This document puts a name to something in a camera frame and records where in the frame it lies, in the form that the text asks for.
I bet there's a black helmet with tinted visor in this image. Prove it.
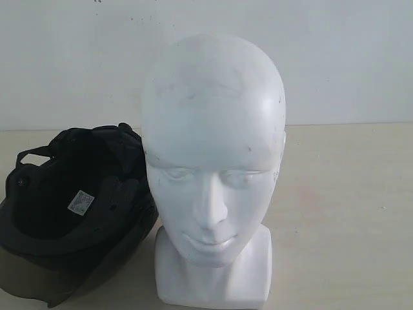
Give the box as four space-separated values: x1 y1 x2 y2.
1 123 158 307

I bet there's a white mannequin head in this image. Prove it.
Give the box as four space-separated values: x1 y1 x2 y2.
142 34 286 301

